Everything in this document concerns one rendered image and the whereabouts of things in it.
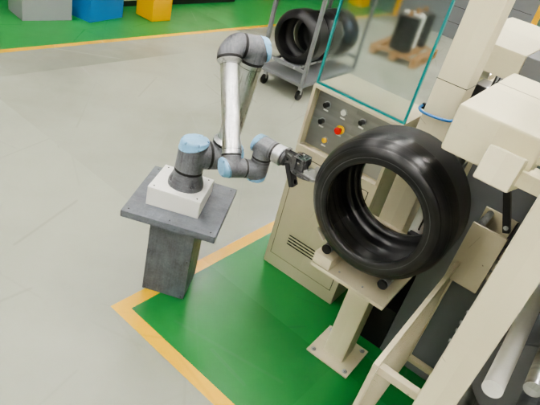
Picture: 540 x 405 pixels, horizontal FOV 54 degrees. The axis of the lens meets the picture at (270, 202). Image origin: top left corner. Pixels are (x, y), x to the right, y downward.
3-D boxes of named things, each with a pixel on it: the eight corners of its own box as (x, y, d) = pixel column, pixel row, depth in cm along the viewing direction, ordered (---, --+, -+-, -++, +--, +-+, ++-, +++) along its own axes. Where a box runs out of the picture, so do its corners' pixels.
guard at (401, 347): (406, 355, 272) (464, 251, 234) (409, 357, 271) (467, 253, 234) (313, 480, 205) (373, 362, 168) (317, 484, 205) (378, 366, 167)
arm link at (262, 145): (258, 149, 250) (263, 129, 245) (279, 161, 245) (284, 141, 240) (246, 153, 243) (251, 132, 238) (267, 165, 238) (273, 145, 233)
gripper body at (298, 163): (304, 162, 226) (282, 149, 231) (299, 179, 231) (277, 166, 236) (313, 157, 232) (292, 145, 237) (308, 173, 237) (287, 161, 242)
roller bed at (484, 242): (458, 257, 248) (487, 206, 232) (488, 274, 242) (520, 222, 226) (443, 275, 233) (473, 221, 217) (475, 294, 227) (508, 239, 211)
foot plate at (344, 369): (329, 325, 320) (330, 323, 319) (367, 352, 309) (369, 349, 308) (305, 349, 300) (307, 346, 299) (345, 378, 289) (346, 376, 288)
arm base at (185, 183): (161, 183, 277) (164, 167, 272) (178, 171, 293) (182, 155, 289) (192, 198, 274) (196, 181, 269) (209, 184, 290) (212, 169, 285)
